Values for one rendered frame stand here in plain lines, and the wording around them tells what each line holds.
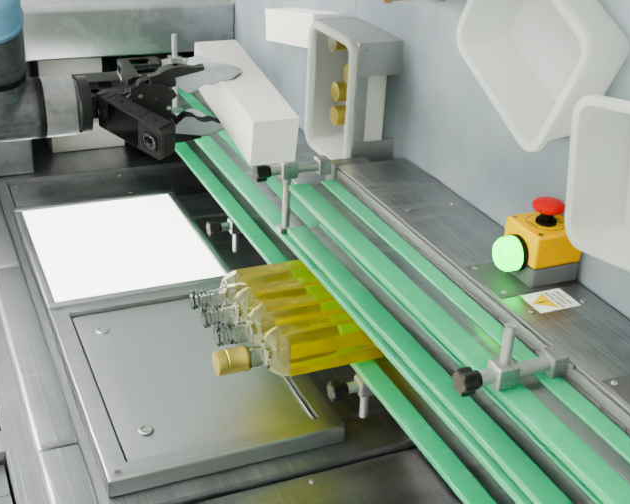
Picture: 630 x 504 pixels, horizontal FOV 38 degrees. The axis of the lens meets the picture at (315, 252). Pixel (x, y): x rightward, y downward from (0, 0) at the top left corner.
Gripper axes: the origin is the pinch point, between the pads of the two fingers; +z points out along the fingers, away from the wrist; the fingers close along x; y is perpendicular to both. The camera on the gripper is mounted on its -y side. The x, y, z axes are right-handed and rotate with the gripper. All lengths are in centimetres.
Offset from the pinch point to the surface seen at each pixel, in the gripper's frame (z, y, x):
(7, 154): -21, 89, 56
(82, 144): -2, 101, 62
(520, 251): 25.6, -33.1, 6.3
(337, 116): 27.8, 23.1, 17.1
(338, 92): 27.8, 23.9, 13.0
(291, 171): 13.8, 9.1, 18.2
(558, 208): 30.2, -32.2, 1.3
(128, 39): 8, 93, 32
